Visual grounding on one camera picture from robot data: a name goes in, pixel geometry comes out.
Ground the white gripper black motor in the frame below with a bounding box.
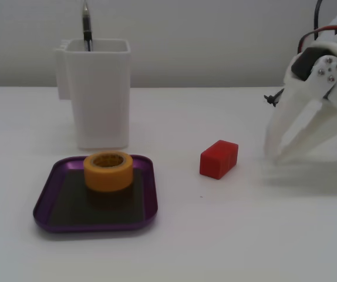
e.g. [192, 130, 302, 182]
[264, 40, 337, 165]

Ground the red cube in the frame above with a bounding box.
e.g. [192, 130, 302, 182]
[199, 139, 240, 180]

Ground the white plastic container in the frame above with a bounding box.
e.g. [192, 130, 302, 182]
[53, 38, 132, 150]

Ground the yellow tape roll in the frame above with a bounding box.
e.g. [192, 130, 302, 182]
[83, 151, 134, 193]

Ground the purple metal tray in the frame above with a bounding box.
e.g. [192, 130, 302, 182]
[32, 154, 159, 234]

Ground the black clear ballpoint pen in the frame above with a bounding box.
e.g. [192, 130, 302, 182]
[82, 0, 95, 52]

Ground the red white wire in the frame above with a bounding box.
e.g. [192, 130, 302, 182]
[298, 21, 337, 54]

